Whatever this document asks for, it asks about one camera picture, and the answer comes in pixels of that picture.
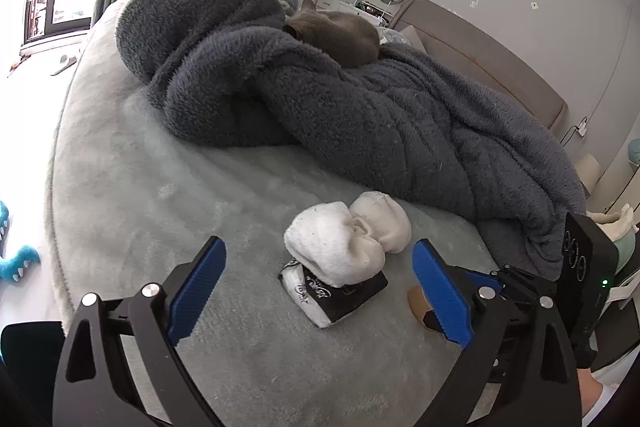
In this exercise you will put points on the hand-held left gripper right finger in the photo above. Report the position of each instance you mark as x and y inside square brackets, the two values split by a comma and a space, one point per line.
[440, 292]

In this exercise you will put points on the blue plush toy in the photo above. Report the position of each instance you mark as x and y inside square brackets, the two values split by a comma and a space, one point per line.
[15, 262]

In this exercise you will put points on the beige nightstand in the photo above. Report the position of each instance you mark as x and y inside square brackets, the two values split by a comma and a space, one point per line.
[587, 174]

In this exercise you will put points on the white rolled sock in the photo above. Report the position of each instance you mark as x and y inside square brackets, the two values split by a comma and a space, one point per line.
[325, 242]
[385, 217]

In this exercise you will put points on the light grey bed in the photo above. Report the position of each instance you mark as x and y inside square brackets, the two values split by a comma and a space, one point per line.
[150, 187]

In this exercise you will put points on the brown cardboard tube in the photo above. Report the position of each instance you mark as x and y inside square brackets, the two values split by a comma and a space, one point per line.
[417, 302]

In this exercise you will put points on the teal cushion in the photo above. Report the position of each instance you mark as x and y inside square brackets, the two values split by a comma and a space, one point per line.
[629, 254]

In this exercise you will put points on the black and white sock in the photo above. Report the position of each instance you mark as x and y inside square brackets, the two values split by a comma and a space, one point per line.
[325, 302]

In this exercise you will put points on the dark grey fleece blanket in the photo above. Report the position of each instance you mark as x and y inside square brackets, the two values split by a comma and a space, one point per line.
[350, 117]

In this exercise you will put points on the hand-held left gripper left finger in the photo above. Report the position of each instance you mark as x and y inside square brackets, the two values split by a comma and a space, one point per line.
[197, 287]

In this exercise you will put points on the beige headboard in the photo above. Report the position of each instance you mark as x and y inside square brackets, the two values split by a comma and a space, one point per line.
[480, 52]

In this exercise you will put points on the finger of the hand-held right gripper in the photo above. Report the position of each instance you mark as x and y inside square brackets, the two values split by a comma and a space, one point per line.
[520, 279]

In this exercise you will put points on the cream plush item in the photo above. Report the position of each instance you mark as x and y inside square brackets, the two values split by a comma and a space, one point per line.
[615, 222]

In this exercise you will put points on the person's right forearm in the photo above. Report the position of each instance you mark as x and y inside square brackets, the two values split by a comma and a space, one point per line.
[590, 394]

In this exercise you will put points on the grey cat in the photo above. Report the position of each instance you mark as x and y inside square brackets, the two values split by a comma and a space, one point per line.
[340, 37]

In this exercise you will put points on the dark teal trash bin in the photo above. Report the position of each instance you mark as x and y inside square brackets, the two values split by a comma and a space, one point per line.
[30, 362]

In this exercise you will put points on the white wall charger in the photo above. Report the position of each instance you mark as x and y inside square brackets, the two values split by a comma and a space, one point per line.
[581, 125]

